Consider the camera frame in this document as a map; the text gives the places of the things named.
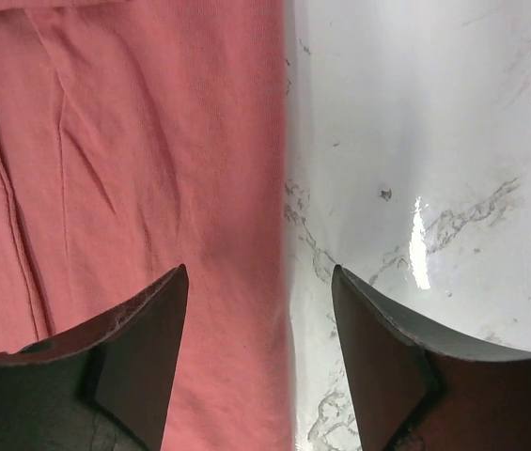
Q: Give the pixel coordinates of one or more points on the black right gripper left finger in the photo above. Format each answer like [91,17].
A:
[104,384]

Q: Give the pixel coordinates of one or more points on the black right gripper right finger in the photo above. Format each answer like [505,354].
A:
[418,385]

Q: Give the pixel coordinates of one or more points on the pink t-shirt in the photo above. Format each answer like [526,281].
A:
[136,136]

